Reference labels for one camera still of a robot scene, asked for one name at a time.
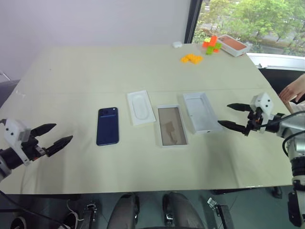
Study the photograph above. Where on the black table leg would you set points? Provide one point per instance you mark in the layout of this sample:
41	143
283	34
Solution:
277	192

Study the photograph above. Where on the dark rounded shape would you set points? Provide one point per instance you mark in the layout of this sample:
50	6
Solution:
125	212
181	212

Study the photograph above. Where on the white box with orange top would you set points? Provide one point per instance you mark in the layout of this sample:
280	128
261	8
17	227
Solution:
233	46

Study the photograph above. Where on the white box base brown inside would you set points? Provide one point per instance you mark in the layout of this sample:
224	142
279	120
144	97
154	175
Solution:
172	126

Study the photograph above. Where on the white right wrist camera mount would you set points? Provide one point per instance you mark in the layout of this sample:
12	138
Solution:
263	101

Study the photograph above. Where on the black metal stand bracket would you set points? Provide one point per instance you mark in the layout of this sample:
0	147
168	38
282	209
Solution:
90	214
221	213

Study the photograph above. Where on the black window frame post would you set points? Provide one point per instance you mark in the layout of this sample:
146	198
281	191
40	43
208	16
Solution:
191	21

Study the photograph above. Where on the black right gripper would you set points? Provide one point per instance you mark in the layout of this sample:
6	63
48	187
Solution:
255	120

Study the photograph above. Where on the white window sill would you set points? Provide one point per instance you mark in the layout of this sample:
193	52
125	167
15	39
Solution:
276	60

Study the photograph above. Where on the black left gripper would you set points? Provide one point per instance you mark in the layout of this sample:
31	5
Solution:
33	149

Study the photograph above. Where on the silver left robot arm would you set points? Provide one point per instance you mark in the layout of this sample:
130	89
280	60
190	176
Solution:
6	159

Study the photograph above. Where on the orange green toy brick structure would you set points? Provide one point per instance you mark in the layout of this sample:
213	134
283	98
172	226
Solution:
210	45

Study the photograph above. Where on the white earbuds case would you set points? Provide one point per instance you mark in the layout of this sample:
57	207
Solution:
177	45

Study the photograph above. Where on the white insert tray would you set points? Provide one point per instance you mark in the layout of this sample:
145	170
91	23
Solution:
141	107

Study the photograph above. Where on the yellow-orange toy brick cluster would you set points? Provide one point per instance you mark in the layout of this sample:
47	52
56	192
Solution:
191	59

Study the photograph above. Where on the person's bare hand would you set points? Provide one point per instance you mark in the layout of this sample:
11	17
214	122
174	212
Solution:
295	91

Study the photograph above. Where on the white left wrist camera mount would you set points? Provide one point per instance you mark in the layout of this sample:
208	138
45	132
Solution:
14	133

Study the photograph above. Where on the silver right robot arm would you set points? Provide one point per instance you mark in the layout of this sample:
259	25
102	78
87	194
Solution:
291	130

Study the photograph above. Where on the dark blue smartphone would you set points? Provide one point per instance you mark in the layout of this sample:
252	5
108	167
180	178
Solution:
107	127

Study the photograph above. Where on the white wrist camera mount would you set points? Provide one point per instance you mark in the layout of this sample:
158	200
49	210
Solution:
14	133
263	101

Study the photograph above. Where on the dark seat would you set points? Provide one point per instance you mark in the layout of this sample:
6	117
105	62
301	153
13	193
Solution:
278	77

